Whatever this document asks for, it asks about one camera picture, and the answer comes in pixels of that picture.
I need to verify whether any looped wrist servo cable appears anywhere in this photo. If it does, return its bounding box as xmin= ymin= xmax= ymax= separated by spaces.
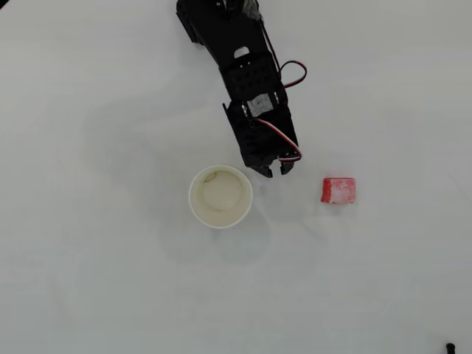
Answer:
xmin=260 ymin=21 xmax=308 ymax=90

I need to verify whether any brown ribbed paper cup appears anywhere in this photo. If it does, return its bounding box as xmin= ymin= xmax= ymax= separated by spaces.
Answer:
xmin=188 ymin=164 xmax=254 ymax=229

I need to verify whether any red foam cube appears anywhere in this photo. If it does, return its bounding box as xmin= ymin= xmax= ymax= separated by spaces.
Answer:
xmin=319 ymin=176 xmax=358 ymax=204

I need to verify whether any gripper servo cable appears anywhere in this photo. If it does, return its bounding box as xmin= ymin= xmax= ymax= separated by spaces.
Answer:
xmin=252 ymin=117 xmax=304 ymax=164

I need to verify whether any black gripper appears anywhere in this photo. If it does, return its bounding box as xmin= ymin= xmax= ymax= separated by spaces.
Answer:
xmin=222 ymin=90 xmax=302 ymax=179

